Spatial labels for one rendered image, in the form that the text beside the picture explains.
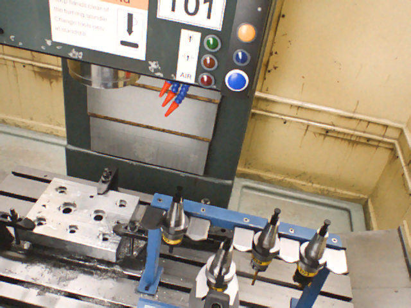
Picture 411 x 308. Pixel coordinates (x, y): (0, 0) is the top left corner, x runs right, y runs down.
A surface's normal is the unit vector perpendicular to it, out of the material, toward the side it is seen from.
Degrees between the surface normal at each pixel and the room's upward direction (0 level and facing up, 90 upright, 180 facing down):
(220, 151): 90
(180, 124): 90
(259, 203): 0
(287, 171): 90
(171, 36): 90
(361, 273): 24
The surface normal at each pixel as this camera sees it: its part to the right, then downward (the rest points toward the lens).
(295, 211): 0.14, -0.79
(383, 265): -0.27, -0.80
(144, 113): -0.15, 0.58
